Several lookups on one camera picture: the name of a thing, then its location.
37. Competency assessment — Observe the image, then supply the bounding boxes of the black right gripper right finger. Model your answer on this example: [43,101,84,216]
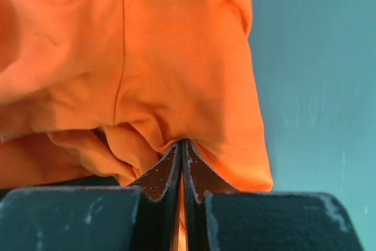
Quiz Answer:
[182,140,363,250]

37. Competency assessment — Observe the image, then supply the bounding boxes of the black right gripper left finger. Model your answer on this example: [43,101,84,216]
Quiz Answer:
[1,144,180,250]

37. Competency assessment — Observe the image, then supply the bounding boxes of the orange t shirt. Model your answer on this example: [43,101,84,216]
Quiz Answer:
[1,0,273,192]

